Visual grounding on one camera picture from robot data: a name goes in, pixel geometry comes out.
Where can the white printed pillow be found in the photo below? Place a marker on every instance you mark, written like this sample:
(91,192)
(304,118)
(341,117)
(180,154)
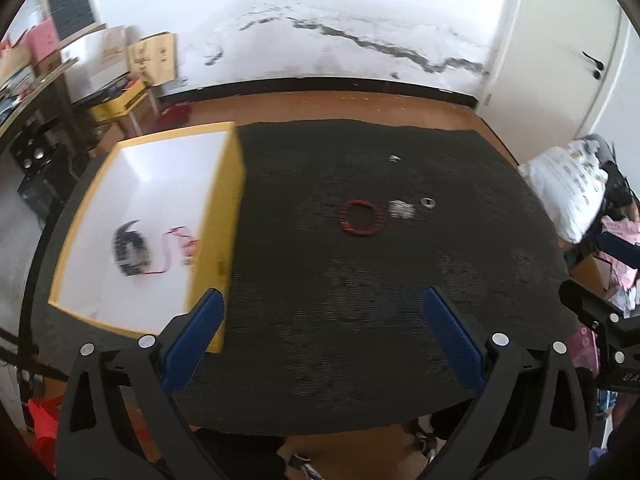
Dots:
(565,185)

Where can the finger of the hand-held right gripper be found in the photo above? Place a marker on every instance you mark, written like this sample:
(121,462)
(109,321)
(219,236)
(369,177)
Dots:
(587,300)
(619,246)

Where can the yellow box with white inside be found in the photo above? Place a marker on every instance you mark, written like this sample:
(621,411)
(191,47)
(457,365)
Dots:
(150,200)

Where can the black woven mat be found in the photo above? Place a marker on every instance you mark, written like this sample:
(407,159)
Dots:
(380,290)

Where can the small cardboard box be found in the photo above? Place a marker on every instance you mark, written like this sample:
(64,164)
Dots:
(115,44)

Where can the yellow plastic crate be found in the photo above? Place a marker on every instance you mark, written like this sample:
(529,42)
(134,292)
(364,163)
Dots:
(117,102)

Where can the pink storage box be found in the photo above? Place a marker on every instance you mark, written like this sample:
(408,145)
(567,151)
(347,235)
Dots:
(42,40)

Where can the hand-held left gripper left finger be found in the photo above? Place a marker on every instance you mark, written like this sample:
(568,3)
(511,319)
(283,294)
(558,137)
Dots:
(196,337)

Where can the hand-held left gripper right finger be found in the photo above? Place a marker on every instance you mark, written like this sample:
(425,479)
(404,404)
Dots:
(452,340)

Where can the orange red plastic bag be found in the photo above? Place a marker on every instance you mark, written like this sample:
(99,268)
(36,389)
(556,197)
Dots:
(44,432)

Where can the dark wooden shelf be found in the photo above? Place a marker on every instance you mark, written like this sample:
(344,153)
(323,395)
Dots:
(35,105)

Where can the large cardboard box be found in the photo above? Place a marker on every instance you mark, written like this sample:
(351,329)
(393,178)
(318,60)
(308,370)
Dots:
(152,57)

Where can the white door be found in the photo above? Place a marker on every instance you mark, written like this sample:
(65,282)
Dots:
(550,35)

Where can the framed chalkboard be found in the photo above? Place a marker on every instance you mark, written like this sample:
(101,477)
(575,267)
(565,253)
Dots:
(70,5)

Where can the pink cloth pile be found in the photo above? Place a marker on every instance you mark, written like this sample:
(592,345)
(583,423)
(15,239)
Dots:
(622,260)

